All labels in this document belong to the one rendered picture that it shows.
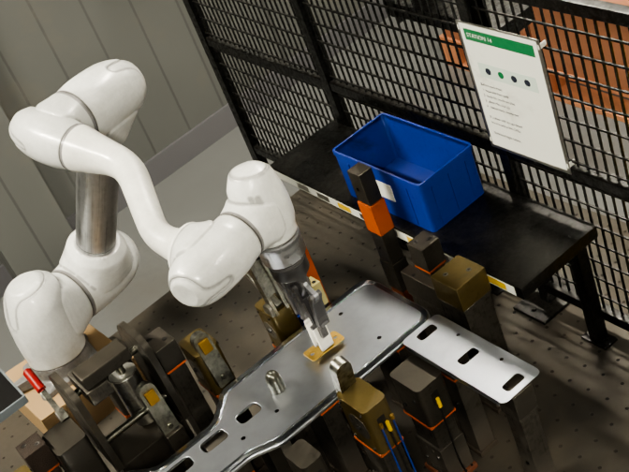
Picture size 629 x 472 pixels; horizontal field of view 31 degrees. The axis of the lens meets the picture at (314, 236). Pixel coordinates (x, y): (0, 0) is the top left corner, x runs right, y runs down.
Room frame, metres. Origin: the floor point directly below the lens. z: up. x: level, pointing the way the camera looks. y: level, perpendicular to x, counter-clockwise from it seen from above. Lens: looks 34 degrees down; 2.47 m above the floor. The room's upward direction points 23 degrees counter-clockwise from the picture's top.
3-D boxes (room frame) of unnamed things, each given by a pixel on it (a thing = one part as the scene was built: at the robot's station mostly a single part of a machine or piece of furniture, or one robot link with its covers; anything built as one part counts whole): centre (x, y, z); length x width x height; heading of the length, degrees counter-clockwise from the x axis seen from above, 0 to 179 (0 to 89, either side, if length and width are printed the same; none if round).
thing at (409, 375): (1.61, -0.08, 0.84); 0.12 x 0.07 x 0.28; 24
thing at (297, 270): (1.76, 0.07, 1.21); 0.08 x 0.07 x 0.09; 24
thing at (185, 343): (1.88, 0.31, 0.88); 0.11 x 0.07 x 0.37; 24
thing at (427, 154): (2.11, -0.25, 1.10); 0.30 x 0.17 x 0.13; 25
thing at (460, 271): (1.76, -0.23, 0.88); 0.08 x 0.08 x 0.36; 24
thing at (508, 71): (1.90, -0.48, 1.30); 0.23 x 0.02 x 0.31; 24
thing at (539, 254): (2.12, -0.24, 1.02); 0.90 x 0.22 x 0.03; 24
